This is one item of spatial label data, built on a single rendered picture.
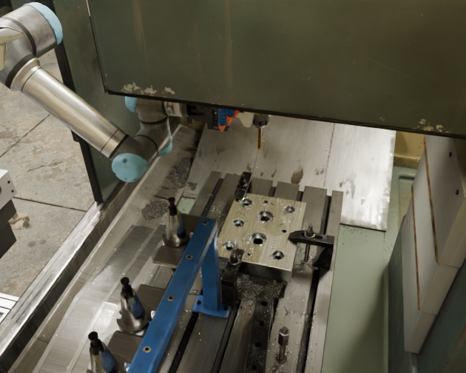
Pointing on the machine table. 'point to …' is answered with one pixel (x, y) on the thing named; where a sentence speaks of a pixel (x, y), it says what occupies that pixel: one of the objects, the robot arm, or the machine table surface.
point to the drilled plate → (282, 268)
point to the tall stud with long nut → (282, 344)
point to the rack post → (211, 286)
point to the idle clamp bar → (265, 320)
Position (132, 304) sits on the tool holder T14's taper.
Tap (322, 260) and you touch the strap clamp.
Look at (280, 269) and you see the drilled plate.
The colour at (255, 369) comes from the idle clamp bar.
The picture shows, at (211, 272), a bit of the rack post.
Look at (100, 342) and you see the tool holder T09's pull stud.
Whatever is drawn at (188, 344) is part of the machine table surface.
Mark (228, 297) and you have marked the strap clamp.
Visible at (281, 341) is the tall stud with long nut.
